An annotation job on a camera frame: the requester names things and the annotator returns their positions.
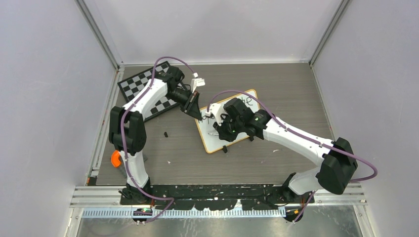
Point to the yellow framed whiteboard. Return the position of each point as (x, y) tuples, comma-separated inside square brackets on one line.
[(213, 143)]

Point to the orange curved block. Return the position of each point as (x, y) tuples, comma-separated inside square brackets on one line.
[(116, 159)]

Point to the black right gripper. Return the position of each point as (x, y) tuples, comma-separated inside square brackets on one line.
[(223, 135)]

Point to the aluminium frame rail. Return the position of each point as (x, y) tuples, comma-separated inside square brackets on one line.
[(104, 202)]

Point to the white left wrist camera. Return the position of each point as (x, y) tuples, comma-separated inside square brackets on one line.
[(196, 82)]

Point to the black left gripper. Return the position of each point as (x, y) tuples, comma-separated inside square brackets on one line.
[(192, 107)]

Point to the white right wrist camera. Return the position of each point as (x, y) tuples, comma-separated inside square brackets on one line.
[(216, 110)]

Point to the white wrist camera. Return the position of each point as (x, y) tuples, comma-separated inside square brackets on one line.
[(196, 82), (216, 110)]

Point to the black white chessboard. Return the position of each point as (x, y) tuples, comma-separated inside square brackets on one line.
[(133, 85)]

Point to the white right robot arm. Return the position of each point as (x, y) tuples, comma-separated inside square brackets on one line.
[(333, 159)]

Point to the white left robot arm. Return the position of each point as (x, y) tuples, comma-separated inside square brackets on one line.
[(127, 126)]

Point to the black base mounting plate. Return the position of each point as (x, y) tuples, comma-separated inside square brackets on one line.
[(213, 197)]

